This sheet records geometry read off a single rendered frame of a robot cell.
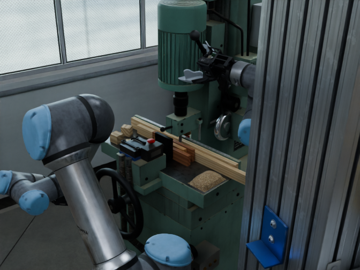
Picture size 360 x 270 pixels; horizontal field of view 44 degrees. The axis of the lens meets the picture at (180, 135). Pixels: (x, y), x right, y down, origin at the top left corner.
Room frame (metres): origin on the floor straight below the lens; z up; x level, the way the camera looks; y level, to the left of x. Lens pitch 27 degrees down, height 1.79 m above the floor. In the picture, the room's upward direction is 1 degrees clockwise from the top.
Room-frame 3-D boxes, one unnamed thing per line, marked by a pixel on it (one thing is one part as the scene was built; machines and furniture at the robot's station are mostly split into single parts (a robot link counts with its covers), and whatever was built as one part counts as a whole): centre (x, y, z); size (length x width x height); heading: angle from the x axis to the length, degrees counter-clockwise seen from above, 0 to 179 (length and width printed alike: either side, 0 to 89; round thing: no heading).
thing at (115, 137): (1.69, 0.27, 0.92); 0.05 x 0.04 x 0.04; 50
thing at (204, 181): (1.39, -0.10, 0.91); 0.12 x 0.09 x 0.03; 136
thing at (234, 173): (1.57, -0.04, 0.92); 0.61 x 0.02 x 0.04; 46
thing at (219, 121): (1.61, -0.18, 1.02); 0.12 x 0.03 x 0.12; 136
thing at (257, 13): (1.74, -0.32, 1.40); 0.10 x 0.06 x 0.16; 136
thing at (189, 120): (1.62, -0.02, 1.03); 0.14 x 0.07 x 0.09; 136
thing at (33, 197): (1.12, 0.44, 1.01); 0.11 x 0.11 x 0.08; 45
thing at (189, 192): (1.54, 0.09, 0.87); 0.61 x 0.30 x 0.06; 46
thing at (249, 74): (1.25, -0.24, 1.34); 0.11 x 0.08 x 0.09; 46
